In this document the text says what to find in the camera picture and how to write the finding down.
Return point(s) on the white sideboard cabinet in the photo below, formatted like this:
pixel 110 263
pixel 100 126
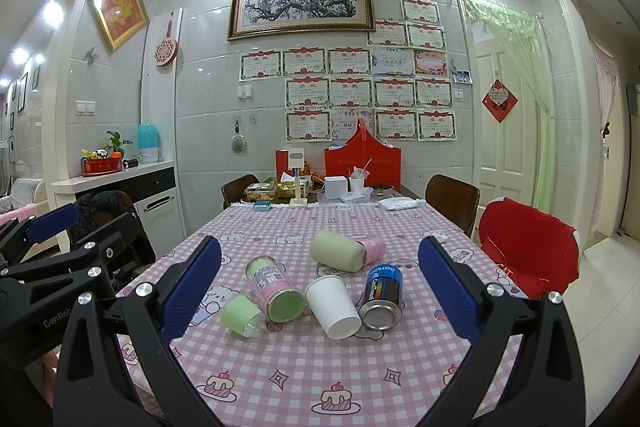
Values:
pixel 149 190

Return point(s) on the white plastic bag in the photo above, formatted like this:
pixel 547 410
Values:
pixel 401 203

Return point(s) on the red fruit basket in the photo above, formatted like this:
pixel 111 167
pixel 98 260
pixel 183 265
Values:
pixel 100 162

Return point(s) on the clear plastic drink cup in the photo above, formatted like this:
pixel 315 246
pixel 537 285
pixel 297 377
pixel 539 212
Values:
pixel 358 177

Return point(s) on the pink cup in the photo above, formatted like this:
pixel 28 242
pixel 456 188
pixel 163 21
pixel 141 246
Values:
pixel 374 248

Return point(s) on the hanging round brush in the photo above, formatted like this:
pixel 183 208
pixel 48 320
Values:
pixel 238 141

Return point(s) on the framed plum blossom painting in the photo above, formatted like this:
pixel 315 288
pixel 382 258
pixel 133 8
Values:
pixel 257 18

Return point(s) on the red diamond door decoration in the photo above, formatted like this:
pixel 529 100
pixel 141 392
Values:
pixel 499 101

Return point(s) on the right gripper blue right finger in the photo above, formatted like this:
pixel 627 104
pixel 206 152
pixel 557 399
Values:
pixel 546 384

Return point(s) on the potted green plant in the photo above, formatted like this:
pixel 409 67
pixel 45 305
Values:
pixel 116 143

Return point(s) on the red cushioned chair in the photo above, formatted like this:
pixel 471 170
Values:
pixel 537 251

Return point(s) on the brown wooden chair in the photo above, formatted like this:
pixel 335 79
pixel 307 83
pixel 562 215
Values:
pixel 456 200
pixel 233 191

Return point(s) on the white panel door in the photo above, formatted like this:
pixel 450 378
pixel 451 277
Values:
pixel 507 150

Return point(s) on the brown wooden chair right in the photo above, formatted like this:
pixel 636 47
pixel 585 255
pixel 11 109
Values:
pixel 456 200

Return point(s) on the blue metal can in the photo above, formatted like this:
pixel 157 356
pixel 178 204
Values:
pixel 380 307

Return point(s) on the pale green cup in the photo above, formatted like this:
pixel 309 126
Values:
pixel 337 251

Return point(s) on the red round hanging ornament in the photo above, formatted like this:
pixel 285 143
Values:
pixel 167 49

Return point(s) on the white paper cup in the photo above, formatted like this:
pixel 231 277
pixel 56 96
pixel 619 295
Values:
pixel 331 304

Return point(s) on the white desk lamp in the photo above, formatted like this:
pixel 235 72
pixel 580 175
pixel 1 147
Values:
pixel 296 163

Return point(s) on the white box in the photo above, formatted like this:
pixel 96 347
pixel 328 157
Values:
pixel 335 187

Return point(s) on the gold framed red picture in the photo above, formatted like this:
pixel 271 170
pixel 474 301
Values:
pixel 119 20

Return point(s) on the teal humidifier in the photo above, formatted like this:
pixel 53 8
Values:
pixel 148 143

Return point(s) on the black jacket on chair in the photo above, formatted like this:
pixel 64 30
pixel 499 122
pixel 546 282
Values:
pixel 109 217

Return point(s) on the pink checkered tablecloth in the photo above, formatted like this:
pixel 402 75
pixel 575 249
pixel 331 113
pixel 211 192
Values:
pixel 292 374

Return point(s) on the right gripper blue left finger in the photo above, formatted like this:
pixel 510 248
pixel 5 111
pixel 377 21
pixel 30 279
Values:
pixel 93 386

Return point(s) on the green pink cup stack tube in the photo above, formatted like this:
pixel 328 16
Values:
pixel 276 295

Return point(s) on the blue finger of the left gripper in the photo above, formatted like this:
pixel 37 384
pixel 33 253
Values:
pixel 17 237
pixel 113 245

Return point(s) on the small green plastic cup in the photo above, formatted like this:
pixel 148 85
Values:
pixel 242 317

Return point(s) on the red box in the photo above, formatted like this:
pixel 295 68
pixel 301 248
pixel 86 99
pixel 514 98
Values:
pixel 281 163

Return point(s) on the brown wooden chair far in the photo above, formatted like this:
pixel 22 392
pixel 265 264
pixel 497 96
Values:
pixel 233 191

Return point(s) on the snack food tray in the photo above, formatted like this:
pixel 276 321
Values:
pixel 260 191

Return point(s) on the green string curtain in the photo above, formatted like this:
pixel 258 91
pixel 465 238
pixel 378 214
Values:
pixel 522 38

